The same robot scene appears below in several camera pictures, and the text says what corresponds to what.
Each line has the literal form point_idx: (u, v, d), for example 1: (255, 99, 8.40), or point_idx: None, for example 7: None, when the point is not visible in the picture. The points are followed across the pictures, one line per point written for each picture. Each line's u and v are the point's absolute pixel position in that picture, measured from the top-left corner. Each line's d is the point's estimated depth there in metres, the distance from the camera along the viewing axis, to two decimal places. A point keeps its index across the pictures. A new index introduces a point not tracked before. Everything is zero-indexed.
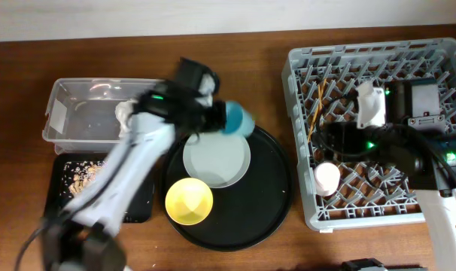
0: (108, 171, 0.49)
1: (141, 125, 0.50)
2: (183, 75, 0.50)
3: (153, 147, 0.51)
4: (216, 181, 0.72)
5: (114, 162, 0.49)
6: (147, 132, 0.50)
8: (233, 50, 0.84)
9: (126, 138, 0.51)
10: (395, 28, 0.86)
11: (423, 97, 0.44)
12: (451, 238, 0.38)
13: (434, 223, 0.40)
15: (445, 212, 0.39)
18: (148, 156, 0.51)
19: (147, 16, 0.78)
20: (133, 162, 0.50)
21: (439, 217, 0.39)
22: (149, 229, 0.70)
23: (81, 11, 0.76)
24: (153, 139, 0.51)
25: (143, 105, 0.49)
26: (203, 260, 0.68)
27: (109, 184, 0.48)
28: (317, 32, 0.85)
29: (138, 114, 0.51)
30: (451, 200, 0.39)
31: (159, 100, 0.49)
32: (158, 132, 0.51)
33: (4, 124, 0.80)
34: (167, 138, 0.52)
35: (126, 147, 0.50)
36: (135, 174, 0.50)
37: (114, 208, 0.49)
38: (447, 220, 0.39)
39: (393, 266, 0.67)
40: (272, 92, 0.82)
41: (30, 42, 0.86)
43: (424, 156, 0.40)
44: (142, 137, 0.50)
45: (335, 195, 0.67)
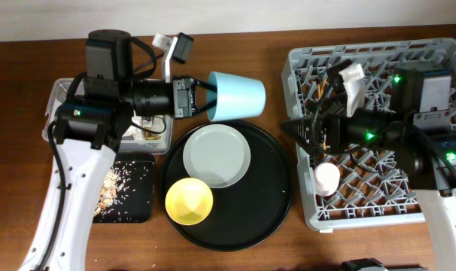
0: (53, 215, 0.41)
1: (71, 158, 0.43)
2: (102, 59, 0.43)
3: (90, 180, 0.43)
4: (216, 180, 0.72)
5: (52, 211, 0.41)
6: (75, 166, 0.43)
8: (233, 50, 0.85)
9: (56, 182, 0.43)
10: (395, 28, 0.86)
11: (434, 89, 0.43)
12: (451, 238, 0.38)
13: (434, 223, 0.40)
15: (445, 212, 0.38)
18: (90, 187, 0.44)
19: (147, 16, 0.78)
20: (71, 209, 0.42)
21: (440, 217, 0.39)
22: (148, 229, 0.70)
23: (81, 11, 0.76)
24: (86, 175, 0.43)
25: (61, 130, 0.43)
26: (203, 261, 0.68)
27: (60, 227, 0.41)
28: (316, 32, 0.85)
29: (60, 143, 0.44)
30: (451, 199, 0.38)
31: (79, 115, 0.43)
32: (89, 162, 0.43)
33: (4, 124, 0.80)
34: (107, 156, 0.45)
35: (58, 193, 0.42)
36: (79, 217, 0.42)
37: (77, 245, 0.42)
38: (448, 220, 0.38)
39: (393, 266, 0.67)
40: (272, 92, 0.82)
41: (30, 42, 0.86)
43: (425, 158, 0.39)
44: (70, 174, 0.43)
45: (335, 195, 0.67)
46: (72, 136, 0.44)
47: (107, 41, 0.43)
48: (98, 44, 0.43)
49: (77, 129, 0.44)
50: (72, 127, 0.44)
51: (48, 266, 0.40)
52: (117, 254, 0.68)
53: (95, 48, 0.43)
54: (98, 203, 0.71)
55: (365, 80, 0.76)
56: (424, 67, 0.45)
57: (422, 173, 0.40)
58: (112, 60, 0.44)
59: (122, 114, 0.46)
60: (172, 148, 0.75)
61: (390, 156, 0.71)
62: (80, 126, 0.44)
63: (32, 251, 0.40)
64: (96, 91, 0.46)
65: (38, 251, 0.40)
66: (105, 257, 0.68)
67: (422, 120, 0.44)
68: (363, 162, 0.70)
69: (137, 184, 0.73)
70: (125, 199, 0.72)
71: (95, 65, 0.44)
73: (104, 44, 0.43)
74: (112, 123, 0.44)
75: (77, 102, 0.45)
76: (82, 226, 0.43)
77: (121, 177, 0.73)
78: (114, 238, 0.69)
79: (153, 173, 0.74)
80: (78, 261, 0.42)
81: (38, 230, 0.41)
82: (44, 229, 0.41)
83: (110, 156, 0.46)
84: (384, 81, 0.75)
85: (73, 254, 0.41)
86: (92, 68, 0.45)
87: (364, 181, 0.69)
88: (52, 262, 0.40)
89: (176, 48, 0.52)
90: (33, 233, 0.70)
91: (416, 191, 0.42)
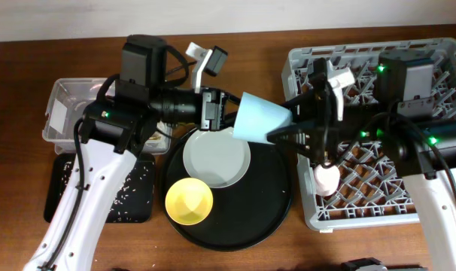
0: (66, 214, 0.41)
1: (92, 157, 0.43)
2: (137, 65, 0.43)
3: (107, 183, 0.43)
4: (216, 180, 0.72)
5: (66, 210, 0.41)
6: (95, 168, 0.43)
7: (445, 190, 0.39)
8: (233, 50, 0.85)
9: (74, 181, 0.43)
10: (395, 28, 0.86)
11: (418, 78, 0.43)
12: (439, 220, 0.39)
13: (422, 206, 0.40)
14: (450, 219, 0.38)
15: (431, 194, 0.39)
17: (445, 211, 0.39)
18: (107, 190, 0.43)
19: (147, 16, 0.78)
20: (86, 211, 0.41)
21: (427, 200, 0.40)
22: (149, 229, 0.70)
23: (82, 11, 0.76)
24: (105, 177, 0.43)
25: (87, 129, 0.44)
26: (203, 260, 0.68)
27: (72, 226, 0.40)
28: (317, 31, 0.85)
29: (86, 141, 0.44)
30: (436, 181, 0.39)
31: (107, 117, 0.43)
32: (109, 165, 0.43)
33: (4, 124, 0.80)
34: (128, 160, 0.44)
35: (75, 193, 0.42)
36: (92, 218, 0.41)
37: (88, 245, 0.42)
38: (435, 202, 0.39)
39: (393, 266, 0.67)
40: (272, 92, 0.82)
41: (29, 42, 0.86)
43: (411, 147, 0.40)
44: (90, 175, 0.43)
45: (335, 195, 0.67)
46: (97, 137, 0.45)
47: (143, 47, 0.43)
48: (135, 47, 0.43)
49: (103, 131, 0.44)
50: (98, 128, 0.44)
51: (56, 264, 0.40)
52: (118, 254, 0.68)
53: (129, 53, 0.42)
54: None
55: (365, 80, 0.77)
56: (407, 56, 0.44)
57: (406, 161, 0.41)
58: (145, 68, 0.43)
59: (147, 120, 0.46)
60: (172, 147, 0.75)
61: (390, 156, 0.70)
62: (105, 127, 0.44)
63: (43, 247, 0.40)
64: (126, 95, 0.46)
65: (47, 248, 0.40)
66: (105, 257, 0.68)
67: (405, 109, 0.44)
68: (363, 162, 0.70)
69: (137, 184, 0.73)
70: (125, 199, 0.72)
71: (128, 70, 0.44)
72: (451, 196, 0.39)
73: (139, 50, 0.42)
74: (137, 129, 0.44)
75: (106, 104, 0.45)
76: (94, 226, 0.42)
77: None
78: (114, 238, 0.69)
79: (153, 173, 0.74)
80: (86, 263, 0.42)
81: (51, 227, 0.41)
82: (57, 226, 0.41)
83: (131, 161, 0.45)
84: None
85: (82, 255, 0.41)
86: (126, 73, 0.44)
87: (364, 181, 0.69)
88: (60, 261, 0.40)
89: (209, 60, 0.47)
90: (33, 234, 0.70)
91: (402, 178, 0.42)
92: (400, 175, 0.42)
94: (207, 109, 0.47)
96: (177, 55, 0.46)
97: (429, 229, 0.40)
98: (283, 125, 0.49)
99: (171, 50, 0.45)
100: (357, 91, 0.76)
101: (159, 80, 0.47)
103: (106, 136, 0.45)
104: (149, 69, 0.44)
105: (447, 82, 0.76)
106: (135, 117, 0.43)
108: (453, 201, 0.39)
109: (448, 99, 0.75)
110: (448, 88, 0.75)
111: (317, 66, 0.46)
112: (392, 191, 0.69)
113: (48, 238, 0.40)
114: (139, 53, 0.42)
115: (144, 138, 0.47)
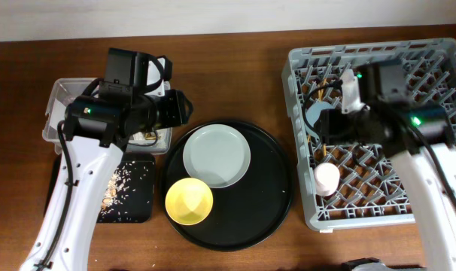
0: (58, 211, 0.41)
1: (79, 154, 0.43)
2: (123, 66, 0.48)
3: (97, 178, 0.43)
4: (215, 181, 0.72)
5: (58, 207, 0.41)
6: (83, 164, 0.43)
7: (427, 165, 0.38)
8: (233, 50, 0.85)
9: (63, 178, 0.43)
10: (395, 28, 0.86)
11: (392, 76, 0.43)
12: (426, 196, 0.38)
13: (409, 184, 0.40)
14: (436, 194, 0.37)
15: (416, 170, 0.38)
17: (428, 187, 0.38)
18: (97, 185, 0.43)
19: (147, 16, 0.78)
20: (77, 206, 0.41)
21: (412, 177, 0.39)
22: (149, 229, 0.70)
23: (82, 11, 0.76)
24: (93, 172, 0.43)
25: (71, 127, 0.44)
26: (203, 260, 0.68)
27: (65, 223, 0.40)
28: (317, 32, 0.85)
29: (70, 139, 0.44)
30: (421, 158, 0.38)
31: (89, 113, 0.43)
32: (96, 159, 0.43)
33: (4, 123, 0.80)
34: (115, 153, 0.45)
35: (65, 190, 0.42)
36: (84, 214, 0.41)
37: (83, 240, 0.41)
38: (419, 178, 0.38)
39: (393, 266, 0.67)
40: (272, 92, 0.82)
41: (30, 42, 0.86)
43: (396, 129, 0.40)
44: (79, 170, 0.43)
45: (335, 195, 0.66)
46: (81, 134, 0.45)
47: (128, 51, 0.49)
48: (123, 51, 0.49)
49: (86, 128, 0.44)
50: (82, 125, 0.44)
51: (52, 261, 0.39)
52: (118, 254, 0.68)
53: (117, 55, 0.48)
54: None
55: None
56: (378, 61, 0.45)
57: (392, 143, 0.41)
58: (130, 68, 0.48)
59: (129, 115, 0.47)
60: (172, 148, 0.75)
61: None
62: (89, 124, 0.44)
63: (38, 245, 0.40)
64: (108, 97, 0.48)
65: (42, 246, 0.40)
66: (105, 257, 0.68)
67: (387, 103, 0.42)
68: (363, 162, 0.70)
69: (137, 184, 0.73)
70: (125, 199, 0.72)
71: (114, 71, 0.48)
72: (433, 169, 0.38)
73: (126, 53, 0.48)
74: (121, 123, 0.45)
75: (89, 100, 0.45)
76: (87, 223, 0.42)
77: (120, 177, 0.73)
78: (114, 238, 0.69)
79: (153, 172, 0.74)
80: (83, 257, 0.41)
81: (44, 226, 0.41)
82: (50, 224, 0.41)
83: (118, 155, 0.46)
84: None
85: (77, 251, 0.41)
86: (110, 75, 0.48)
87: (364, 181, 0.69)
88: (56, 258, 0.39)
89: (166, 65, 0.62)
90: (33, 233, 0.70)
91: (390, 159, 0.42)
92: (388, 157, 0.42)
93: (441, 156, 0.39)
94: (179, 103, 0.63)
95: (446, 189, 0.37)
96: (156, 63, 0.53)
97: (418, 208, 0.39)
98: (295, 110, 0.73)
99: (150, 57, 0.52)
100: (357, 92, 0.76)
101: (142, 88, 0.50)
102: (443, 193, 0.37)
103: (90, 132, 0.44)
104: (132, 71, 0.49)
105: (447, 82, 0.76)
106: (117, 111, 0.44)
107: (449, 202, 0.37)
108: (436, 174, 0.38)
109: (448, 99, 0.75)
110: (448, 88, 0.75)
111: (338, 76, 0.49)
112: (392, 191, 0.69)
113: (42, 235, 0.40)
114: (126, 56, 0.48)
115: (129, 132, 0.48)
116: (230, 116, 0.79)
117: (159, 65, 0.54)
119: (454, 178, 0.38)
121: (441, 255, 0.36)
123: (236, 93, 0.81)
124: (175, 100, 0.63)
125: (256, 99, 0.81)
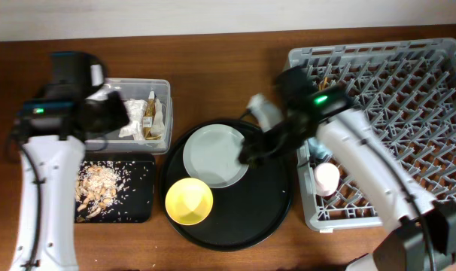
0: (34, 210, 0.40)
1: (39, 155, 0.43)
2: (68, 65, 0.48)
3: (62, 170, 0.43)
4: (216, 181, 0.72)
5: (31, 206, 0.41)
6: (46, 160, 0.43)
7: (339, 127, 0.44)
8: (233, 49, 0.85)
9: (28, 178, 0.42)
10: (395, 28, 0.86)
11: (296, 77, 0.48)
12: (348, 151, 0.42)
13: (334, 148, 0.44)
14: (354, 146, 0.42)
15: (334, 132, 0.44)
17: (345, 142, 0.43)
18: (65, 175, 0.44)
19: (147, 16, 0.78)
20: (52, 200, 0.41)
21: (334, 140, 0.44)
22: (149, 229, 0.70)
23: (81, 11, 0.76)
24: (57, 165, 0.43)
25: (25, 129, 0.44)
26: (203, 260, 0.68)
27: (43, 218, 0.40)
28: (317, 32, 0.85)
29: (27, 142, 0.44)
30: (332, 125, 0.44)
31: (41, 112, 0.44)
32: (59, 153, 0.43)
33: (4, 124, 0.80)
34: (76, 147, 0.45)
35: (33, 189, 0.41)
36: (59, 207, 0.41)
37: (65, 231, 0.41)
38: (338, 138, 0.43)
39: None
40: (272, 92, 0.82)
41: (30, 42, 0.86)
43: (311, 114, 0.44)
44: (44, 168, 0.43)
45: (335, 195, 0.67)
46: (37, 135, 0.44)
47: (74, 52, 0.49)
48: (71, 54, 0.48)
49: (40, 127, 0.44)
50: (35, 125, 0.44)
51: (39, 259, 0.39)
52: (118, 254, 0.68)
53: (62, 57, 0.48)
54: (98, 203, 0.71)
55: (365, 80, 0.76)
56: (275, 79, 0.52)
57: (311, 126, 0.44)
58: (75, 66, 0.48)
59: (81, 109, 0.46)
60: (172, 147, 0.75)
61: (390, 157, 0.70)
62: (41, 123, 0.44)
63: (20, 248, 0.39)
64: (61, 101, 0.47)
65: (25, 248, 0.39)
66: (105, 257, 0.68)
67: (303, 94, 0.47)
68: None
69: (137, 184, 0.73)
70: (125, 199, 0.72)
71: (57, 74, 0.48)
72: (345, 129, 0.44)
73: (74, 54, 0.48)
74: (73, 115, 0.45)
75: (38, 101, 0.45)
76: (64, 217, 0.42)
77: (120, 177, 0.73)
78: (114, 238, 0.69)
79: (153, 173, 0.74)
80: (68, 249, 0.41)
81: (22, 229, 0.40)
82: (28, 224, 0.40)
83: (79, 147, 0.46)
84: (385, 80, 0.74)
85: (62, 244, 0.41)
86: (57, 77, 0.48)
87: None
88: (43, 256, 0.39)
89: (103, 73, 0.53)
90: None
91: (319, 139, 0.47)
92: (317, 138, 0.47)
93: (354, 122, 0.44)
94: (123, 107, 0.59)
95: (359, 139, 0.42)
96: (101, 62, 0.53)
97: (348, 168, 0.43)
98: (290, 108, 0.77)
99: (94, 57, 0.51)
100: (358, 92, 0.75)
101: (93, 85, 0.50)
102: (360, 143, 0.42)
103: (47, 131, 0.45)
104: (80, 70, 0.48)
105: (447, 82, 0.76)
106: (69, 105, 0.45)
107: (367, 148, 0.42)
108: (348, 132, 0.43)
109: (448, 99, 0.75)
110: (448, 88, 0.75)
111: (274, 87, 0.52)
112: None
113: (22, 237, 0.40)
114: (71, 56, 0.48)
115: (86, 126, 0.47)
116: (229, 116, 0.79)
117: (101, 62, 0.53)
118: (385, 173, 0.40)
119: (365, 131, 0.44)
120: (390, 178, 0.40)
121: (378, 195, 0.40)
123: (235, 93, 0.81)
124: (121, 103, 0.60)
125: None
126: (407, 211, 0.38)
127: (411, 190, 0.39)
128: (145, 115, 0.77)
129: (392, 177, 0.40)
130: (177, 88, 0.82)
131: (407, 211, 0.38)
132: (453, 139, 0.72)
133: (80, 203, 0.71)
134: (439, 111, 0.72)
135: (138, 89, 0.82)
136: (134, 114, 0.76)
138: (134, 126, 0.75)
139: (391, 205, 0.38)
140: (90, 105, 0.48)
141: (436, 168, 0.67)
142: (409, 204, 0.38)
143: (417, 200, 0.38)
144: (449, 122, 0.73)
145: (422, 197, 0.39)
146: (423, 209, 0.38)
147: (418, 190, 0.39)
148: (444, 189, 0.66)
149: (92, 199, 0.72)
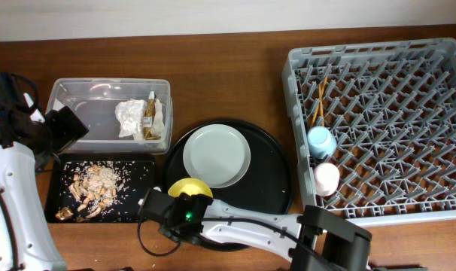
0: (0, 220, 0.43)
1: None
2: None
3: (18, 177, 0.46)
4: (215, 181, 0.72)
5: None
6: None
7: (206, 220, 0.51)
8: (233, 49, 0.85)
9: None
10: (395, 28, 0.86)
11: (156, 200, 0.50)
12: (227, 234, 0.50)
13: (223, 239, 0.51)
14: (225, 227, 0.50)
15: (209, 232, 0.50)
17: (223, 231, 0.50)
18: (23, 179, 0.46)
19: (147, 17, 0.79)
20: (16, 205, 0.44)
21: (215, 235, 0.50)
22: (148, 229, 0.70)
23: (81, 11, 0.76)
24: (12, 172, 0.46)
25: None
26: (203, 261, 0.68)
27: (13, 226, 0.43)
28: (317, 32, 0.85)
29: None
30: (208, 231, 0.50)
31: None
32: (13, 159, 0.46)
33: None
34: (25, 150, 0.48)
35: None
36: (25, 209, 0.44)
37: (37, 228, 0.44)
38: (214, 232, 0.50)
39: (393, 266, 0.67)
40: (272, 92, 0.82)
41: (28, 42, 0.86)
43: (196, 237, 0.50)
44: None
45: (335, 195, 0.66)
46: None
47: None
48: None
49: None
50: None
51: (23, 262, 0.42)
52: (117, 255, 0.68)
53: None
54: (98, 203, 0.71)
55: (365, 80, 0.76)
56: (155, 202, 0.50)
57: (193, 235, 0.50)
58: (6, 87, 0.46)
59: (17, 121, 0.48)
60: (172, 148, 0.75)
61: (390, 156, 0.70)
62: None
63: None
64: None
65: (4, 256, 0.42)
66: (105, 256, 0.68)
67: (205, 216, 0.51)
68: (363, 162, 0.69)
69: (137, 184, 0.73)
70: (125, 199, 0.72)
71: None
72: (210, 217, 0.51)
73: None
74: (13, 128, 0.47)
75: None
76: (34, 215, 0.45)
77: (121, 177, 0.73)
78: (113, 238, 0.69)
79: (153, 172, 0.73)
80: (48, 242, 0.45)
81: None
82: None
83: (29, 152, 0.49)
84: (384, 80, 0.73)
85: (40, 240, 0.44)
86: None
87: (364, 181, 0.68)
88: (26, 258, 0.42)
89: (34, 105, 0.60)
90: None
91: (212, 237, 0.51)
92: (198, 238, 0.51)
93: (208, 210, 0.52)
94: (69, 123, 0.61)
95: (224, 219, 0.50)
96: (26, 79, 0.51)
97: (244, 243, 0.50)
98: (290, 106, 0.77)
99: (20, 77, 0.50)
100: (357, 91, 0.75)
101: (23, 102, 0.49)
102: (229, 223, 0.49)
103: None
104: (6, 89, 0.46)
105: (447, 82, 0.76)
106: (6, 117, 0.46)
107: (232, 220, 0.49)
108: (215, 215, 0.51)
109: (448, 99, 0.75)
110: (448, 88, 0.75)
111: (150, 202, 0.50)
112: (392, 191, 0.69)
113: None
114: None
115: (28, 131, 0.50)
116: (229, 116, 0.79)
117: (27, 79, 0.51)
118: (259, 229, 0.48)
119: (225, 209, 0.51)
120: (266, 229, 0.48)
121: (272, 249, 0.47)
123: (235, 93, 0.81)
124: (64, 118, 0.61)
125: (256, 99, 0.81)
126: (290, 244, 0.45)
127: (280, 225, 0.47)
128: (144, 114, 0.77)
129: (265, 228, 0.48)
130: (176, 88, 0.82)
131: (290, 245, 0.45)
132: (453, 139, 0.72)
133: (80, 203, 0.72)
134: (439, 111, 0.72)
135: (138, 89, 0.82)
136: (133, 114, 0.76)
138: (133, 126, 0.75)
139: (279, 247, 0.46)
140: (24, 118, 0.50)
141: (435, 168, 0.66)
142: (287, 238, 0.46)
143: (289, 229, 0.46)
144: (449, 122, 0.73)
145: (289, 223, 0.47)
146: (297, 232, 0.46)
147: (284, 220, 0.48)
148: (444, 189, 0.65)
149: (92, 199, 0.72)
